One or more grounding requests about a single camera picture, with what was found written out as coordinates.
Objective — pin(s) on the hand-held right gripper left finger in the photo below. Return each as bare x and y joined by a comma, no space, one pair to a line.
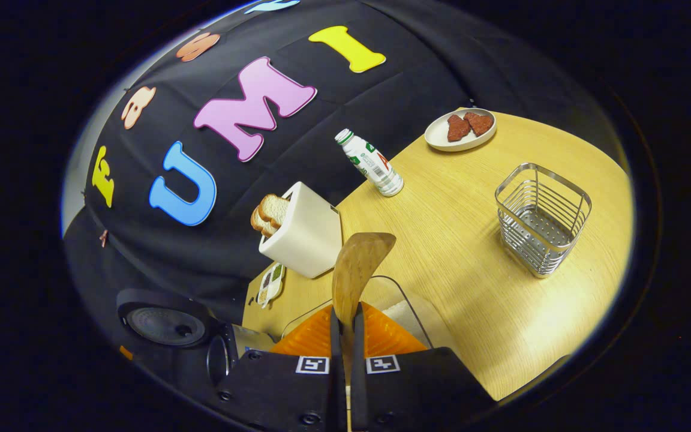
336,384

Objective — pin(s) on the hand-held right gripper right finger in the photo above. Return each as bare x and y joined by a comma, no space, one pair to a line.
357,384

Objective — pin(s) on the clear plastic rice box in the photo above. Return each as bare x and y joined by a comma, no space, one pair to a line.
408,318

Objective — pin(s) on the wooden spoon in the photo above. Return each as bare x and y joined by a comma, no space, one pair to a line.
360,264

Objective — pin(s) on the dark blue rice cooker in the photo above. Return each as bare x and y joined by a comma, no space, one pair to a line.
165,324

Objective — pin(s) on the white divided grain dish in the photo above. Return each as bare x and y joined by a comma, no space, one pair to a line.
270,285

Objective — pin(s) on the white toaster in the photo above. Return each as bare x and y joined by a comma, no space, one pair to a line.
309,234

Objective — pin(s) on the bread slice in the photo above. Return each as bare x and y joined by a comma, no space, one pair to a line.
275,210
260,223

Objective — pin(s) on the white green drink bottle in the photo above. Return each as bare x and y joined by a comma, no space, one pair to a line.
372,162

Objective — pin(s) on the white plate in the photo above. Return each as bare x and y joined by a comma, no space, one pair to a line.
438,138

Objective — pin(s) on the red meat slice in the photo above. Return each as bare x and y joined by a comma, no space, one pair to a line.
480,123
457,128

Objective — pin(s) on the pink clip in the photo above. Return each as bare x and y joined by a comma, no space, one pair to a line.
103,238

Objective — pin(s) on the black backdrop cloth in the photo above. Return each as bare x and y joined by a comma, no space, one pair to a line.
381,108

